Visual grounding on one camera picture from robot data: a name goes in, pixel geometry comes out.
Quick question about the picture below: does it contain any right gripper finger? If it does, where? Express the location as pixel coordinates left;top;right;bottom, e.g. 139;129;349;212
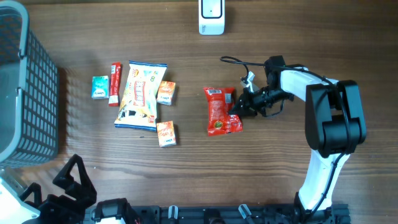
228;104;249;118
235;90;249;108

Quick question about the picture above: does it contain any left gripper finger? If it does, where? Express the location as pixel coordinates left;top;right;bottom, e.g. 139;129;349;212
19;182;43;208
52;154;98;206

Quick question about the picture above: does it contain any red snack packet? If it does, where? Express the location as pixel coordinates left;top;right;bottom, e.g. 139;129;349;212
203;87;243;136

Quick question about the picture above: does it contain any dark grey plastic basket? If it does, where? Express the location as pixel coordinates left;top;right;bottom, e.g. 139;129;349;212
1;1;60;168

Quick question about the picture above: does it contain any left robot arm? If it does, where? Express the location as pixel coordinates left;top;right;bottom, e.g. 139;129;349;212
1;154;97;223

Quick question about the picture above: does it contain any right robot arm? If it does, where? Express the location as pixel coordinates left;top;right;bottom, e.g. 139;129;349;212
229;55;366;223

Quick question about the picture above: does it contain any white barcode scanner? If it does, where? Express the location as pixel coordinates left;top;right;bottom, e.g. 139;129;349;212
198;0;225;35

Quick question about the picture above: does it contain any small orange box upper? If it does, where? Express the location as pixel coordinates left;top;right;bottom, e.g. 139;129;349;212
157;81;176;105

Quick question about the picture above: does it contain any small orange box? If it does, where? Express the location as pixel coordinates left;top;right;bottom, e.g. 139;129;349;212
157;81;176;105
156;121;177;147

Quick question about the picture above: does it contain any small orange box lower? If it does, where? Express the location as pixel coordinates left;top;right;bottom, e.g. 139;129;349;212
156;121;177;147

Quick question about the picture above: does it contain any red stick packet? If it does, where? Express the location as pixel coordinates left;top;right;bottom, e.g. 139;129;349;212
108;62;122;106

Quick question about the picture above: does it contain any large yellow snack bag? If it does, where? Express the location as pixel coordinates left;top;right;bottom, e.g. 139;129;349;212
114;60;167;132

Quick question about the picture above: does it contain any small teal box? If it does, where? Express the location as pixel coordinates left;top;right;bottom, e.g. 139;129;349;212
91;76;109;100

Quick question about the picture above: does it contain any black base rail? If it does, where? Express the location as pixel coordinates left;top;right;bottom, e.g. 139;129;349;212
73;203;351;224

